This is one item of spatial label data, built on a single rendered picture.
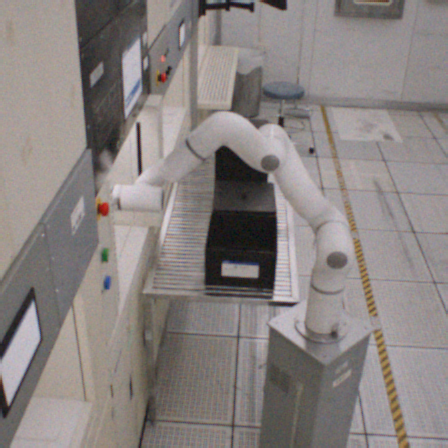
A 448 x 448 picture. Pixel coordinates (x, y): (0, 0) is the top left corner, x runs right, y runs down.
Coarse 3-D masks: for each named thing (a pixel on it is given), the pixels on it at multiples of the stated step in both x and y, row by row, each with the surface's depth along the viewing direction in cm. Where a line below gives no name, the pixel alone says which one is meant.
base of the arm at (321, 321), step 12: (312, 288) 201; (312, 300) 202; (324, 300) 199; (336, 300) 200; (300, 312) 217; (312, 312) 204; (324, 312) 202; (336, 312) 203; (300, 324) 211; (312, 324) 206; (324, 324) 204; (336, 324) 206; (312, 336) 206; (324, 336) 206; (336, 336) 206
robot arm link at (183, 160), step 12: (180, 144) 180; (168, 156) 182; (180, 156) 179; (192, 156) 178; (156, 168) 192; (168, 168) 181; (180, 168) 180; (192, 168) 181; (144, 180) 194; (156, 180) 196; (168, 180) 183
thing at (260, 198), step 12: (216, 180) 286; (216, 192) 276; (228, 192) 276; (240, 192) 277; (252, 192) 277; (264, 192) 277; (216, 204) 266; (228, 204) 266; (240, 204) 267; (252, 204) 267; (264, 204) 267; (276, 216) 264
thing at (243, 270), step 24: (216, 216) 246; (240, 216) 245; (264, 216) 244; (216, 240) 252; (240, 240) 251; (264, 240) 250; (216, 264) 225; (240, 264) 224; (264, 264) 224; (264, 288) 229
